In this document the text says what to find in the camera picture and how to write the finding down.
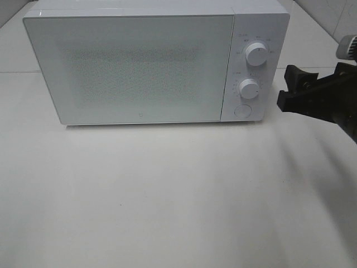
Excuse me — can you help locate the white microwave knob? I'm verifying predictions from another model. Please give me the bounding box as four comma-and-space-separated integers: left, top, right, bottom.
238, 79, 260, 99
245, 41, 268, 66

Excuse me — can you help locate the white microwave oven body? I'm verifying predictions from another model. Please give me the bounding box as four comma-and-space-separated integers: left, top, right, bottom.
23, 1, 290, 125

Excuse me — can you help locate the white round door button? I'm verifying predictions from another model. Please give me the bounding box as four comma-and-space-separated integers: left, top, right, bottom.
234, 104, 252, 118

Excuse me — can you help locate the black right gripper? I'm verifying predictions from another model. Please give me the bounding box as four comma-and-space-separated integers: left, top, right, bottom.
277, 63, 356, 141

